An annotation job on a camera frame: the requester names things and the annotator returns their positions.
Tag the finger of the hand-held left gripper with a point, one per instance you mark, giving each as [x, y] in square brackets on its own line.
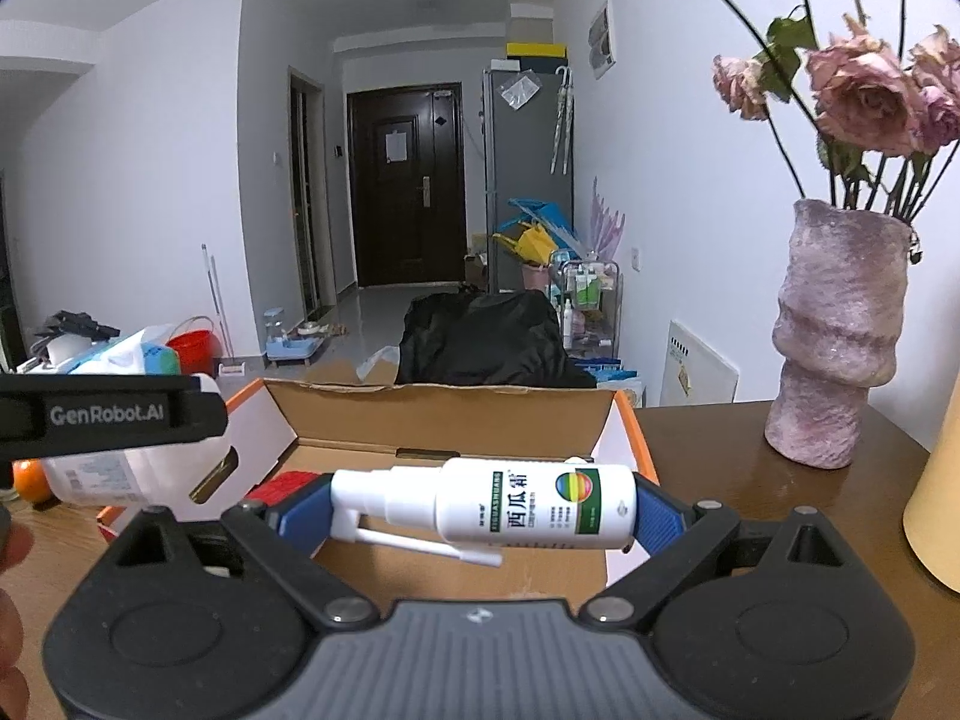
[202, 412]

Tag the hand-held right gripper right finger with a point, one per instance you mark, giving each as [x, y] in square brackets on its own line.
[661, 517]

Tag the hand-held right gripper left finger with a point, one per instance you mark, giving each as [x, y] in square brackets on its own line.
[300, 514]

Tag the red and white lint brush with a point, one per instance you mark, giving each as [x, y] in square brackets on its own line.
[289, 485]

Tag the white plastic box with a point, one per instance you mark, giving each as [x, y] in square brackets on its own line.
[135, 476]

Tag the white spray bottle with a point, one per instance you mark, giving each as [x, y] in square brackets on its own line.
[495, 502]

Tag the red cardboard box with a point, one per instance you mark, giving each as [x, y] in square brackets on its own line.
[450, 412]

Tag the person's left hand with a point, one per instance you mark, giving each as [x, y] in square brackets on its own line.
[9, 630]

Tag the red bucket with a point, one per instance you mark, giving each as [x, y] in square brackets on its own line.
[196, 351]

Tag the blue tissue pack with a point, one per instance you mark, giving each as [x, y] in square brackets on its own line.
[135, 352]

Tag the black folded item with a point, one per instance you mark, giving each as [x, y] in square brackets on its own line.
[71, 325]

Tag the orange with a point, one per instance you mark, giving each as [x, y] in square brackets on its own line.
[30, 481]

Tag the blue pet water feeder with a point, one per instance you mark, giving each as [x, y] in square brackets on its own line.
[289, 345]

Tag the white mop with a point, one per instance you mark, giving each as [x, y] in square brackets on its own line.
[214, 300]

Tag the white board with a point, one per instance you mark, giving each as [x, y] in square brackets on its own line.
[697, 367]

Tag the blue packets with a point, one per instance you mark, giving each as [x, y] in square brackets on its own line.
[604, 373]

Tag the metal trolley cart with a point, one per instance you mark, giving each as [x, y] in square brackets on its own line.
[585, 300]

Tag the dark glass side door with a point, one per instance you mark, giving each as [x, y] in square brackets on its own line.
[306, 195]

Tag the black bag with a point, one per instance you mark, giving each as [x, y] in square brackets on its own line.
[487, 337]

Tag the pink textured vase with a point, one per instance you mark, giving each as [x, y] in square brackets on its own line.
[840, 330]

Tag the yellow thermos jug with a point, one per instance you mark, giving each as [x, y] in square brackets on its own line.
[937, 510]

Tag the purple wrapping paper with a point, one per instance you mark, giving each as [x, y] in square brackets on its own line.
[606, 221]

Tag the dark brown door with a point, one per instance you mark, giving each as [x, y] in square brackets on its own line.
[405, 187]

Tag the blue and yellow bags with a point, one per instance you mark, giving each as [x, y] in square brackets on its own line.
[536, 229]

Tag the grey refrigerator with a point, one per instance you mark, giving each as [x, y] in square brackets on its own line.
[525, 165]

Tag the hanging folded umbrellas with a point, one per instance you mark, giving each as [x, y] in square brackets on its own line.
[562, 120]

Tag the clear plastic bag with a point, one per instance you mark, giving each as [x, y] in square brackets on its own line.
[519, 90]

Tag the dried pink roses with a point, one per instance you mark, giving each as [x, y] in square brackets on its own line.
[862, 90]

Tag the yellow and black box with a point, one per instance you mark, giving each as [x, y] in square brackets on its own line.
[536, 50]

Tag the wall panel box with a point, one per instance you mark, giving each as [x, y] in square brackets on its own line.
[601, 41]

